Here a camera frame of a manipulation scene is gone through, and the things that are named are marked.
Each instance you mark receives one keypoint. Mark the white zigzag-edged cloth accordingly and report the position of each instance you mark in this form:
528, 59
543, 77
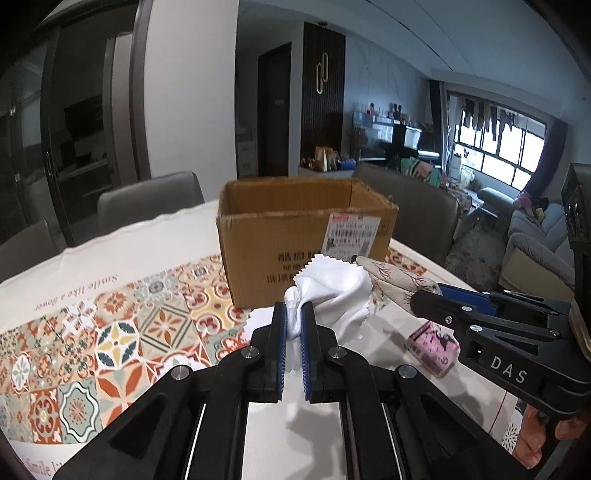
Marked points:
339, 291

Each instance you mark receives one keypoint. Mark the grey chair right side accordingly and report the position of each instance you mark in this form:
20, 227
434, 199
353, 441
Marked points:
428, 216

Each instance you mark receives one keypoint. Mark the patterned tile table mat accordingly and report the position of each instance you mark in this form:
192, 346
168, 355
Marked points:
68, 374

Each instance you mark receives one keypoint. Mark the grey chair behind table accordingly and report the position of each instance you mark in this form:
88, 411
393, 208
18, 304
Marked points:
147, 199

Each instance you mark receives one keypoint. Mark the person's right hand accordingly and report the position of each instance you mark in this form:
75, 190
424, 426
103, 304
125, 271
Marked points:
533, 435

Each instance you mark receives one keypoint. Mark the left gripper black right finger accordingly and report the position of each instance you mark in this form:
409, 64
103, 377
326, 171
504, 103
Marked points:
396, 423

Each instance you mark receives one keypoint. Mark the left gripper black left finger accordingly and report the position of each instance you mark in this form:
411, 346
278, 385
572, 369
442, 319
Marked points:
190, 424

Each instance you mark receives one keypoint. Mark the white shipping label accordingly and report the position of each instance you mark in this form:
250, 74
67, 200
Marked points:
349, 235

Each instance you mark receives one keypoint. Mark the beige printed fabric pouch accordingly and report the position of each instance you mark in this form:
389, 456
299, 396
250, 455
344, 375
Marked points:
392, 284

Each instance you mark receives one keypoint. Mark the grey chair far left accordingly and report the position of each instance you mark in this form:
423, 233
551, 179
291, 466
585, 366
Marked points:
28, 248

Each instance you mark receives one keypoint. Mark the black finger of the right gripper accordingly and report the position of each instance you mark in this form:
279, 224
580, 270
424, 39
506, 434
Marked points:
470, 327
507, 304

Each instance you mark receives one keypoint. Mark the pink tissue packet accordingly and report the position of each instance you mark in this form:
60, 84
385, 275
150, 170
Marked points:
435, 348

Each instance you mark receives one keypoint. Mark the grey sofa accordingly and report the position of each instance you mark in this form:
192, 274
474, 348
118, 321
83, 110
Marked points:
538, 259

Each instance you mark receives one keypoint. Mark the brown cardboard box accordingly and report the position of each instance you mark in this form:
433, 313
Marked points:
269, 228

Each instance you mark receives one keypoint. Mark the colourful blanket pile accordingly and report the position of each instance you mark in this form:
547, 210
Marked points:
421, 170

